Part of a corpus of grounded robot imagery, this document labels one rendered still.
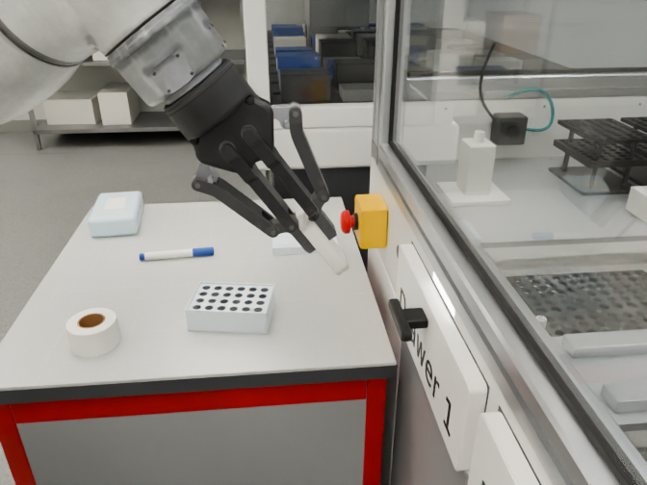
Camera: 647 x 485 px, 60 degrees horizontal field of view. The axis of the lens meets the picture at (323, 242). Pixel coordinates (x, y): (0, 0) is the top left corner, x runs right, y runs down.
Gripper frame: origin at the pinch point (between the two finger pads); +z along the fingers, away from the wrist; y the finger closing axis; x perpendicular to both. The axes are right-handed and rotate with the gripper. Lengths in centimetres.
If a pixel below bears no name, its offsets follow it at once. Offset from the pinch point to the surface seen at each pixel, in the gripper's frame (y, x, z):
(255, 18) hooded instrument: 2, 80, -16
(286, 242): -16, 46, 17
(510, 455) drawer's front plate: 5.7, -22.0, 13.7
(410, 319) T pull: 2.4, -0.9, 13.5
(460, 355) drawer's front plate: 5.6, -9.7, 13.7
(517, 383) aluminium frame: 9.1, -19.3, 10.3
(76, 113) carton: -165, 378, -22
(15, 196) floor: -187, 273, -8
